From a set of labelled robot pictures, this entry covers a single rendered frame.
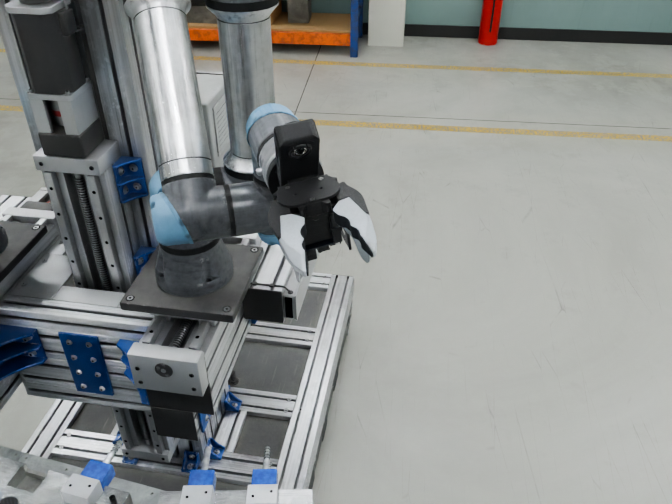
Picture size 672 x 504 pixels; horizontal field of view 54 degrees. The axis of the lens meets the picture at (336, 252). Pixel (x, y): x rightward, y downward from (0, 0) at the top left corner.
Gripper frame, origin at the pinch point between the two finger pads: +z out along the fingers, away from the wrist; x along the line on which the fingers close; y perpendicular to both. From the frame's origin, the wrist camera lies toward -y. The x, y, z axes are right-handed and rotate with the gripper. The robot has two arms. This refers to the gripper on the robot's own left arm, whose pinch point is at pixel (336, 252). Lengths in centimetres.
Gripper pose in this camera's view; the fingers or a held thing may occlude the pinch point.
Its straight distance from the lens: 65.6
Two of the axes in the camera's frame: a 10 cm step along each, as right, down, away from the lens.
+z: 2.8, 5.7, -7.8
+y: 1.3, 7.8, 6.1
